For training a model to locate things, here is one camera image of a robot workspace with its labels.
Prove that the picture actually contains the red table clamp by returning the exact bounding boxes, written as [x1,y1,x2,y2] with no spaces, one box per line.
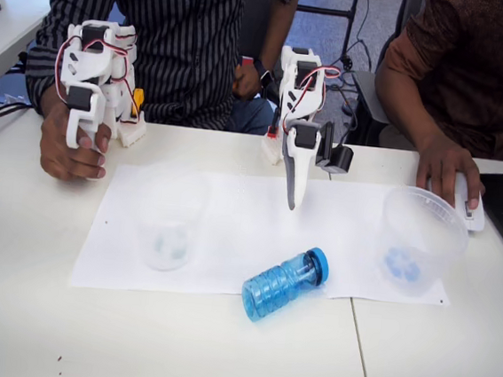
[266,109,283,139]

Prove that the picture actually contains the clear cup, green symbol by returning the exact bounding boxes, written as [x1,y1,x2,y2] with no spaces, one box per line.
[116,162,213,277]

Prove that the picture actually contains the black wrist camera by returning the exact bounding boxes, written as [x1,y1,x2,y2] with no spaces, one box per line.
[313,121,358,177]

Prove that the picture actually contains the left hand of striped-shirt person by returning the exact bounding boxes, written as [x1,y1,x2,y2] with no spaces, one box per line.
[232,59,264,104]

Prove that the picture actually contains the white paper sheet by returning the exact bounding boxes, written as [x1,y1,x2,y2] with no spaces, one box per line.
[70,158,283,307]
[240,172,461,316]

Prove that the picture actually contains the blue plastic bottle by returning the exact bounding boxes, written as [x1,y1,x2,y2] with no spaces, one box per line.
[238,240,333,330]

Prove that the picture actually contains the bare left forearm, striped-shirt person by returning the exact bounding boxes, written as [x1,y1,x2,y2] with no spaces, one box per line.
[255,0,300,75]

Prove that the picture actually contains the bare right forearm, brown-shirt person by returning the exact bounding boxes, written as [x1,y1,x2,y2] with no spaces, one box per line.
[368,40,465,151]

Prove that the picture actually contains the person in brown shirt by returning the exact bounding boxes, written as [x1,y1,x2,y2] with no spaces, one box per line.
[368,0,503,161]

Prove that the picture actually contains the orange table clamp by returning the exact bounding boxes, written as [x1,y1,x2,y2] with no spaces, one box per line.
[129,87,147,122]

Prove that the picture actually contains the right hand of brown-shirt person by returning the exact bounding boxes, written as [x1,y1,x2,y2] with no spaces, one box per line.
[413,130,491,212]

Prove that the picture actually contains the person in striped shirt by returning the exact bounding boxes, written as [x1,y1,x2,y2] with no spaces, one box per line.
[21,0,306,139]

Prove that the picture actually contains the right hand of striped-shirt person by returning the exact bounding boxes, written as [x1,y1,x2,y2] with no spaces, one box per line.
[36,88,115,185]

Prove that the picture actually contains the white computer mouse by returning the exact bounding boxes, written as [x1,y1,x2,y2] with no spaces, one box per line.
[420,167,491,234]

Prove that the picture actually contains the clear cup, blue recycling symbol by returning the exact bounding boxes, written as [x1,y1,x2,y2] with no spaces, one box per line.
[370,182,475,303]

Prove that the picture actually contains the white leader arm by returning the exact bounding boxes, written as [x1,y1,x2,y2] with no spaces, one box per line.
[48,17,157,157]

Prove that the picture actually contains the black smartwatch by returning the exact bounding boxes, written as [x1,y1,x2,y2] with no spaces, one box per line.
[251,58,276,89]

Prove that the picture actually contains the grey office chair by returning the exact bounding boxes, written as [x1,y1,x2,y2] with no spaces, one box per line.
[344,0,427,151]

